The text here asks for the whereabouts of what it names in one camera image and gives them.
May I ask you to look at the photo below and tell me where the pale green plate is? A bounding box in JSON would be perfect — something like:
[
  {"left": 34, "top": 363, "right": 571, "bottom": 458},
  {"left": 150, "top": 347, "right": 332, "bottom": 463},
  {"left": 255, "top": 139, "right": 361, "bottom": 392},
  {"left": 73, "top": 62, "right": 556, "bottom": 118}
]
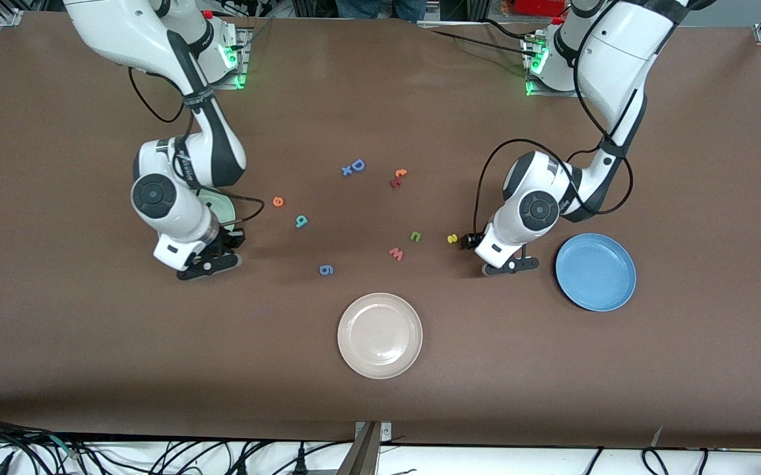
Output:
[{"left": 195, "top": 187, "right": 236, "bottom": 233}]

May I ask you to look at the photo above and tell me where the blue plate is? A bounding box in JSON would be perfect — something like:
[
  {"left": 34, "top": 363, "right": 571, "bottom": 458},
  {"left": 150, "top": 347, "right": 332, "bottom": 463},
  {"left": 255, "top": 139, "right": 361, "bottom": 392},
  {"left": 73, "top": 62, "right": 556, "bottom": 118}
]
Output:
[{"left": 555, "top": 233, "right": 637, "bottom": 312}]

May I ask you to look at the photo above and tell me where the beige plate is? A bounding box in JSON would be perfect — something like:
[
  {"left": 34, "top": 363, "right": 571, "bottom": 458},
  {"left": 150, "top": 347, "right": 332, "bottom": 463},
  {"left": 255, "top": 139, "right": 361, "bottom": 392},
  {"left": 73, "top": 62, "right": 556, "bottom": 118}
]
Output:
[{"left": 337, "top": 293, "right": 423, "bottom": 380}]

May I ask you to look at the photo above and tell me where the red box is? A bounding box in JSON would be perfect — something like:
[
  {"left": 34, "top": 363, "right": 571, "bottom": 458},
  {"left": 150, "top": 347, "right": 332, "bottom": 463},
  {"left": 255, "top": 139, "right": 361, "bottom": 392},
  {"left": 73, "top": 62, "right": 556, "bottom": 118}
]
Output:
[{"left": 515, "top": 0, "right": 570, "bottom": 18}]

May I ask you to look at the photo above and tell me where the person in blue jeans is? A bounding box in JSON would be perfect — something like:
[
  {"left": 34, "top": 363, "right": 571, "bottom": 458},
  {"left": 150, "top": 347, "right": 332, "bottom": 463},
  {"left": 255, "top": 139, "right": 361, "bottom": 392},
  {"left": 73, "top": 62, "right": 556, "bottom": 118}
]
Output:
[{"left": 334, "top": 0, "right": 427, "bottom": 24}]

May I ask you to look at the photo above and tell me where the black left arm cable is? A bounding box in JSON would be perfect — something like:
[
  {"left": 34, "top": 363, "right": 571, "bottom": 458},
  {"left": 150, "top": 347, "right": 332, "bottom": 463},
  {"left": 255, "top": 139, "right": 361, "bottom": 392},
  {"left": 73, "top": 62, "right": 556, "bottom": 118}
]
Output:
[{"left": 473, "top": 40, "right": 649, "bottom": 241}]

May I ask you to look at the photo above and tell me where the small metal bracket plate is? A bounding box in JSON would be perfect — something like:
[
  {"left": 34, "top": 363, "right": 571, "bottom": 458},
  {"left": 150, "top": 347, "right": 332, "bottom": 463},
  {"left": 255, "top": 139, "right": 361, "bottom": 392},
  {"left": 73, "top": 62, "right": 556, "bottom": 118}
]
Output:
[{"left": 354, "top": 421, "right": 393, "bottom": 444}]

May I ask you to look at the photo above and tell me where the teal cable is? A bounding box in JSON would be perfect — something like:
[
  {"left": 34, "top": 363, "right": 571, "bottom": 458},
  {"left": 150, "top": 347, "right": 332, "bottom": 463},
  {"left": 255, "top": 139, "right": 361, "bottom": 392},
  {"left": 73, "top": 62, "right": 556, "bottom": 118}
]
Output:
[{"left": 49, "top": 433, "right": 82, "bottom": 458}]

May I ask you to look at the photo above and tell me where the grey metal post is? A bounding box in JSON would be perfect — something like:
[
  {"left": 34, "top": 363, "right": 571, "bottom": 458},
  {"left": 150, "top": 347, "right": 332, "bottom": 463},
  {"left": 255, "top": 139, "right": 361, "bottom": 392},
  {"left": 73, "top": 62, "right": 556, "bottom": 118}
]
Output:
[{"left": 336, "top": 422, "right": 381, "bottom": 475}]

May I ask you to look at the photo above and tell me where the black looped cable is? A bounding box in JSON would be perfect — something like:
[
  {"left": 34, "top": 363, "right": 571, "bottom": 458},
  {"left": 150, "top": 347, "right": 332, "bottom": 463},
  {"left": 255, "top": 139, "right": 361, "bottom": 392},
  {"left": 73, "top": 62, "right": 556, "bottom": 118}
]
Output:
[{"left": 642, "top": 447, "right": 671, "bottom": 475}]

